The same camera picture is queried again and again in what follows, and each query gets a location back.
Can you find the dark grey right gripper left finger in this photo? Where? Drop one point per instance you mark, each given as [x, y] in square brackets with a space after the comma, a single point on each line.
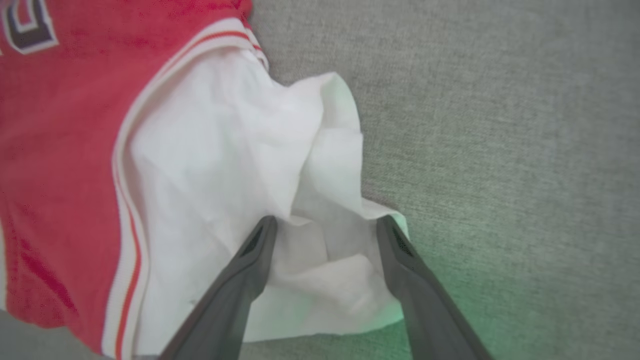
[227, 305]

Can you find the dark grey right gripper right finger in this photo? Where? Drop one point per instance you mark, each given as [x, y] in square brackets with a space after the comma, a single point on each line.
[430, 315]

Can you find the red and white shirt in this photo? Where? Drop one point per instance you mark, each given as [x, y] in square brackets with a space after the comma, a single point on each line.
[75, 175]

